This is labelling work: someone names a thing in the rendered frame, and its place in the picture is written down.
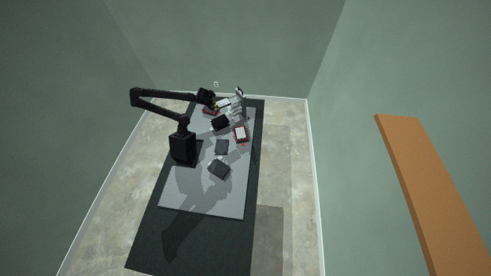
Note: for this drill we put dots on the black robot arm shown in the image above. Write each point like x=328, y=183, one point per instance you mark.
x=182, y=119

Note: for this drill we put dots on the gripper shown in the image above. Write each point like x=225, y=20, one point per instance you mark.
x=211, y=106

